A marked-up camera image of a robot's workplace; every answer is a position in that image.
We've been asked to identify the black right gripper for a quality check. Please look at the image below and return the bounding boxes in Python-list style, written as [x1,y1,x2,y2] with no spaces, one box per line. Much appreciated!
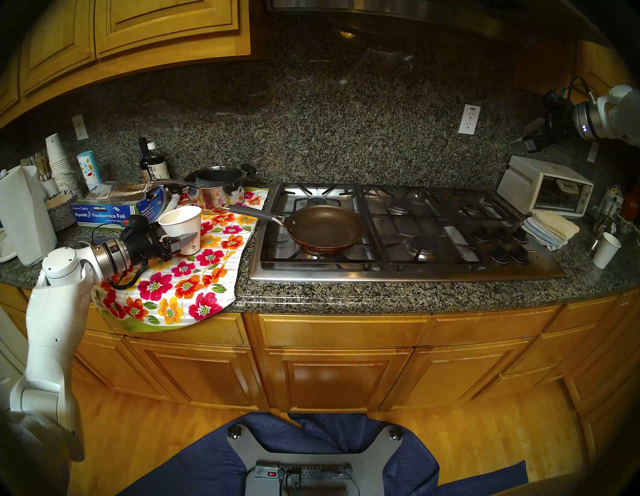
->
[511,90,576,153]

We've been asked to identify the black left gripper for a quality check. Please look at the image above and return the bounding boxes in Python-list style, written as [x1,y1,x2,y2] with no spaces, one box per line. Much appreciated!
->
[121,216,199,262]

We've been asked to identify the white paper cup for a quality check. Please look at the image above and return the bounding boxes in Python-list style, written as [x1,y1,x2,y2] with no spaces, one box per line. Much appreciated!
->
[593,232,622,270]
[158,205,202,256]

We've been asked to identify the white utensil holder cup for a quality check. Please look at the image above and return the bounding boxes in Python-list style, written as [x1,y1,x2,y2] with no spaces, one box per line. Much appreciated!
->
[30,151,61,197]

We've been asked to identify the white toaster oven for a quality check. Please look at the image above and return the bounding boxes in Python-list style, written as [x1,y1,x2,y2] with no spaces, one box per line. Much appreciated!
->
[496,155,595,219]

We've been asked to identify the stainless steel saucepan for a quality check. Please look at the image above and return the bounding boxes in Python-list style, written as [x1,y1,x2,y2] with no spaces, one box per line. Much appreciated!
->
[150,163,258,215]

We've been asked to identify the floral kitchen towel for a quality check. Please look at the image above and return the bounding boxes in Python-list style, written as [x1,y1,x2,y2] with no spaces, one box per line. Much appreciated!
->
[91,186,270,333]

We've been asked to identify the blue foil sheet box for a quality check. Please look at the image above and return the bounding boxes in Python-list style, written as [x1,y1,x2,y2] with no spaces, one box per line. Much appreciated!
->
[71,181,168,228]

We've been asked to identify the soy sauce bottle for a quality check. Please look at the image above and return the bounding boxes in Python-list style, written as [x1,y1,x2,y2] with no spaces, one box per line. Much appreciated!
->
[145,141,171,182]

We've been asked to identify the black cast iron grate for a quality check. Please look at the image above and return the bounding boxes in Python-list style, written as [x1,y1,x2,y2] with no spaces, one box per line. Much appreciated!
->
[260,183,378,265]
[452,190,523,224]
[357,184,478,263]

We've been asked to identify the folded yellow cloth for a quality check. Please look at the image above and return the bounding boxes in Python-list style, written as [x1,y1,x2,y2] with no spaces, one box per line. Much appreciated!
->
[531,210,581,241]

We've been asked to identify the wooden upper cabinet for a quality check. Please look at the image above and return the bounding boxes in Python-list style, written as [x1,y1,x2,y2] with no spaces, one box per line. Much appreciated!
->
[515,37,636,106]
[0,0,251,128]

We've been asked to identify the folded blue cloth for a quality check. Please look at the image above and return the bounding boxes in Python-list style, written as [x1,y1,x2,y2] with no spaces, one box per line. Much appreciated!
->
[522,216,568,252]

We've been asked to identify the white decorated jar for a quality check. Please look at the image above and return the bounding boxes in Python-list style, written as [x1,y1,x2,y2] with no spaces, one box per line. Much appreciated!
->
[600,185,626,218]

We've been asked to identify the chrome metal tool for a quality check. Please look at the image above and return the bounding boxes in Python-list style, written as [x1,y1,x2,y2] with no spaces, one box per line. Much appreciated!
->
[590,210,616,253]

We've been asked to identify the patterned salt canister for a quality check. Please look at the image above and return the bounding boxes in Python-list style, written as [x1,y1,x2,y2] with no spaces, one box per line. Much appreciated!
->
[76,151,102,190]

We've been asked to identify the stainless steel gas cooktop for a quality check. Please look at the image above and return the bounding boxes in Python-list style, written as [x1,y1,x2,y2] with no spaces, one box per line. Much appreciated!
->
[248,182,567,283]

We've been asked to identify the brown frying pan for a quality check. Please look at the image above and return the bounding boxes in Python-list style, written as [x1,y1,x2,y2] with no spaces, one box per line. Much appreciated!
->
[223,204,366,254]

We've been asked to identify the stack of paper cups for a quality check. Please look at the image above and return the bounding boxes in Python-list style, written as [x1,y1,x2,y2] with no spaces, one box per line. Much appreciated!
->
[45,133,81,197]

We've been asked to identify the white paper towel roll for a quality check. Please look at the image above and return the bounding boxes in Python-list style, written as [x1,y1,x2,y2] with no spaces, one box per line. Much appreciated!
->
[0,165,58,267]

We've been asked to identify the wooden lower cabinets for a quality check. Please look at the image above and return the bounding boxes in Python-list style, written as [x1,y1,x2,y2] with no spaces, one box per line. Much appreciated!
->
[0,282,640,451]

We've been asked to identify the blue moving blanket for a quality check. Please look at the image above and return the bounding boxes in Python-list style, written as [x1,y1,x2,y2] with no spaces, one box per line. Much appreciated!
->
[119,412,529,496]

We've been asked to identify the grey power strip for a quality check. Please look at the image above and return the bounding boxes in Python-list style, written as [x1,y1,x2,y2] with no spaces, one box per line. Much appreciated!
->
[255,462,353,483]

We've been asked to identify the white wall outlet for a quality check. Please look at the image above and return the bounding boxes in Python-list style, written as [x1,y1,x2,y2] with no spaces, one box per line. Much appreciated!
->
[458,104,482,136]

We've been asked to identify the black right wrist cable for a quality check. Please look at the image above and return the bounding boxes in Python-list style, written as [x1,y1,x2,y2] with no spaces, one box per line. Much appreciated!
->
[565,75,598,103]

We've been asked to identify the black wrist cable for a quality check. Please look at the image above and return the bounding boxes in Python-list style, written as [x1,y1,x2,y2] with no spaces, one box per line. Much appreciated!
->
[565,75,598,103]
[107,260,151,291]

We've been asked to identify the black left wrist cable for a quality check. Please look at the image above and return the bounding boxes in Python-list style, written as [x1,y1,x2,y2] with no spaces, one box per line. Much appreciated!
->
[107,260,151,291]

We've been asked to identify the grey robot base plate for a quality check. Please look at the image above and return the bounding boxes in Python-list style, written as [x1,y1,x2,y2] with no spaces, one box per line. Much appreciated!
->
[227,424,403,496]

